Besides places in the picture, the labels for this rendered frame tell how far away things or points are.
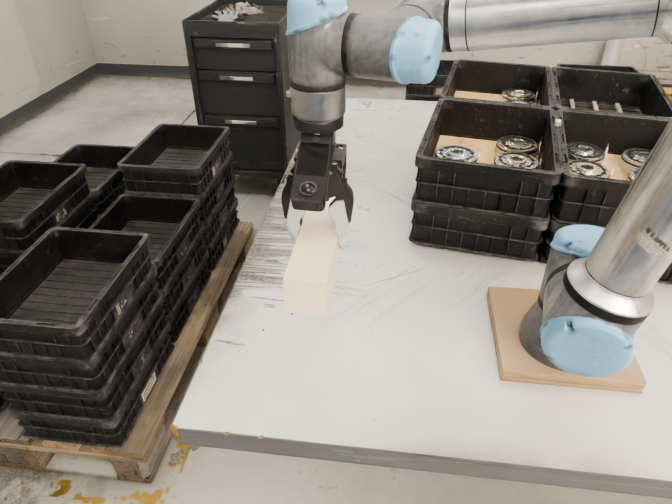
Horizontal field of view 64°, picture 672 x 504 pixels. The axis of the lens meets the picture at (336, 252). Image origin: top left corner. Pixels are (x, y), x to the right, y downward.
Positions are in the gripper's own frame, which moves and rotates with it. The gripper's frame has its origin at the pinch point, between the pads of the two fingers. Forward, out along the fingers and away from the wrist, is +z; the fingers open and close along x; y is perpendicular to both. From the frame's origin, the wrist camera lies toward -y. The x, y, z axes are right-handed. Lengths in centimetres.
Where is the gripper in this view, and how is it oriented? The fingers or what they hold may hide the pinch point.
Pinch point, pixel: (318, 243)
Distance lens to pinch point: 83.9
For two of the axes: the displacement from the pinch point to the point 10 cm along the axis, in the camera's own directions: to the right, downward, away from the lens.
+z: 0.0, 8.2, 5.7
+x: -9.9, -0.7, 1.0
